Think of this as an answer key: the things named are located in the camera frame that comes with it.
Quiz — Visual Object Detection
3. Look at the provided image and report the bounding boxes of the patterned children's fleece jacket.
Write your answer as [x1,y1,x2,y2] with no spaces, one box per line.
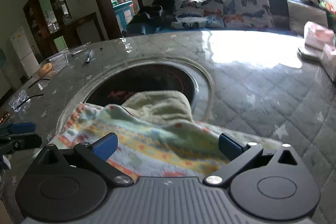
[48,90,283,183]

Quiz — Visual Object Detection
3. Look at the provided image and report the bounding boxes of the clear safety glasses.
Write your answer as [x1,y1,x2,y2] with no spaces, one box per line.
[9,77,51,113]

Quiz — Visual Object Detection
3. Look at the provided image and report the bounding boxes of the bread roll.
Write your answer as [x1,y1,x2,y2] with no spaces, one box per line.
[37,63,53,77]

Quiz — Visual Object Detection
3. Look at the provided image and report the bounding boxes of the white refrigerator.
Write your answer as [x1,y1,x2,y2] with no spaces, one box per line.
[10,27,39,78]

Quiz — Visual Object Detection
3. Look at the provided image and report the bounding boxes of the clear plastic food tray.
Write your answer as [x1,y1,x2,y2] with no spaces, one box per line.
[37,42,90,73]

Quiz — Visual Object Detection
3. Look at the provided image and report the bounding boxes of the grey quilted star table cover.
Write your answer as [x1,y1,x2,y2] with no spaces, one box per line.
[9,31,335,223]

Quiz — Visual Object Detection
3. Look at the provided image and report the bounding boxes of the black marker pen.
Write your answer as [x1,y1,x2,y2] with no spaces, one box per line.
[85,50,94,64]

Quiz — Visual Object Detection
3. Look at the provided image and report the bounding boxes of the black round table hotplate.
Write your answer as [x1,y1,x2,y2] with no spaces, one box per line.
[84,64,199,109]

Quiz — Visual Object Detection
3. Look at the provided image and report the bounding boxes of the dark wooden shelf cabinet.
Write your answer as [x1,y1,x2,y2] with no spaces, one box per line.
[23,0,105,58]

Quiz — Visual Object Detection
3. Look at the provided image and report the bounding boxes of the pink tissue box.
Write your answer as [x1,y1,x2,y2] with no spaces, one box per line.
[298,22,335,83]

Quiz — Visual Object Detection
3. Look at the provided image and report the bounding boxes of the blue white cabinet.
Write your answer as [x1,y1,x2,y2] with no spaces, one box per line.
[113,1,134,32]

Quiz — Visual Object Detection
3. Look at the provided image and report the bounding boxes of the grey white cushion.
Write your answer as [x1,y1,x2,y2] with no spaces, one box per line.
[287,1,328,36]

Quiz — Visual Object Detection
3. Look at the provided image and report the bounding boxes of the butterfly print pillow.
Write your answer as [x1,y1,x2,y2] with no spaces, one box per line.
[170,0,274,30]

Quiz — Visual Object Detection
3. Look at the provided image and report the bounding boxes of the black bag on sofa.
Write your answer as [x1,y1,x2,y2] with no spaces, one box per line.
[122,0,175,37]

